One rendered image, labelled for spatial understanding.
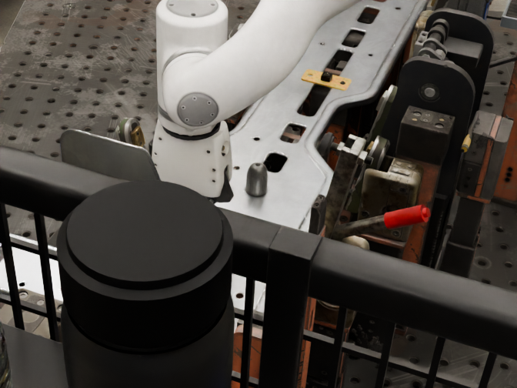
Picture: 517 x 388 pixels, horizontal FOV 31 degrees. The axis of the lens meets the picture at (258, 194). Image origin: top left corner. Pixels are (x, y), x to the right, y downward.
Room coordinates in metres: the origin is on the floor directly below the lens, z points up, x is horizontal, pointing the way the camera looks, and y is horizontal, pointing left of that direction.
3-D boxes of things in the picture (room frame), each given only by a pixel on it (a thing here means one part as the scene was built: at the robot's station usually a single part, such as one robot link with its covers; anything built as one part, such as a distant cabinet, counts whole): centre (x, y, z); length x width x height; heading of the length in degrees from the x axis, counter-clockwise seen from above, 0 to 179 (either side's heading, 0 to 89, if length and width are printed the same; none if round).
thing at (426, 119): (1.11, -0.24, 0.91); 0.07 x 0.05 x 0.42; 71
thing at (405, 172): (1.06, -0.19, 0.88); 0.11 x 0.09 x 0.37; 71
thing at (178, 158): (0.97, 0.09, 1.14); 0.10 x 0.07 x 0.11; 71
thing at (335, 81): (1.40, -0.11, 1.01); 0.08 x 0.04 x 0.01; 71
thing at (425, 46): (1.24, -0.27, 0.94); 0.18 x 0.13 x 0.49; 161
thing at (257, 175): (1.07, 0.00, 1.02); 0.03 x 0.03 x 0.07
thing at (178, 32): (0.97, 0.09, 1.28); 0.09 x 0.08 x 0.13; 9
